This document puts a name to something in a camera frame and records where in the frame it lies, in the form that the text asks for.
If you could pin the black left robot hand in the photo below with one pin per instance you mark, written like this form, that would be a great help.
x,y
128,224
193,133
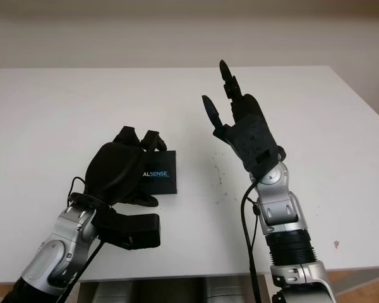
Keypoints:
x,y
113,173

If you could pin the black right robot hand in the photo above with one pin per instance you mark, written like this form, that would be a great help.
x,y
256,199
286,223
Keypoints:
x,y
244,107

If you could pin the black RealSense box lid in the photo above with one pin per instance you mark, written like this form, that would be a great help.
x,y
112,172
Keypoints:
x,y
162,173

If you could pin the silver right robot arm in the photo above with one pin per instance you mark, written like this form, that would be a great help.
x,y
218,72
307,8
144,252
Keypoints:
x,y
284,221

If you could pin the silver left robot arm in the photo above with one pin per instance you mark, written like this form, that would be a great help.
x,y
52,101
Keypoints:
x,y
57,243

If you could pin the silver robot left thigh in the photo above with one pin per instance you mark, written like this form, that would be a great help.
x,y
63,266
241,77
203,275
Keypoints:
x,y
113,293

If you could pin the silver robot thigh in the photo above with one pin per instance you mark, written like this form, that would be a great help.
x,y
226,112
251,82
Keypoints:
x,y
229,292
113,293

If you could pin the silver robot right thigh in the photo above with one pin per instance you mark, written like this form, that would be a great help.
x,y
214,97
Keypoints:
x,y
229,292

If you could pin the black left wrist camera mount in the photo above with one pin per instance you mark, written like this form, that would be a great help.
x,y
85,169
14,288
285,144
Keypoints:
x,y
135,230

